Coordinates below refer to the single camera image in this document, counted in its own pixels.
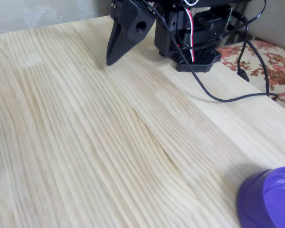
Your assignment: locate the purple plastic bowl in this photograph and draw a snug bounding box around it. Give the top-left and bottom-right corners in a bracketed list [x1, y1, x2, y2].
[237, 166, 285, 228]

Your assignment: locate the grey sheer curtain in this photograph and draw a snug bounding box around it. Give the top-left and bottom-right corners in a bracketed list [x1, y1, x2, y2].
[0, 0, 112, 36]

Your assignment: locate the black power plug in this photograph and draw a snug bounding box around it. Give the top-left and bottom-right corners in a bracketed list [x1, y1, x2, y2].
[232, 11, 249, 23]

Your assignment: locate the floral pattern fabric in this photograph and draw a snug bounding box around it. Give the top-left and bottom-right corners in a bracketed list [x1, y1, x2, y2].
[215, 39, 285, 106]

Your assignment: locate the red white servo wire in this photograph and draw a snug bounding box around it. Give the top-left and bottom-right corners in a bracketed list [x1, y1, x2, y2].
[182, 0, 200, 63]

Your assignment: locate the black camera cable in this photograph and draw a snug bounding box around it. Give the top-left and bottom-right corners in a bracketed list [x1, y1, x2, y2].
[130, 0, 279, 103]

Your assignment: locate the black cable with connector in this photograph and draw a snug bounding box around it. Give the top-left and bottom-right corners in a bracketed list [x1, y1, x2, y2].
[237, 23, 250, 83]

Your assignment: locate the thin looped black cable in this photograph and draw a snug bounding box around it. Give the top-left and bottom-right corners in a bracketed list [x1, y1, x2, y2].
[177, 0, 267, 50]

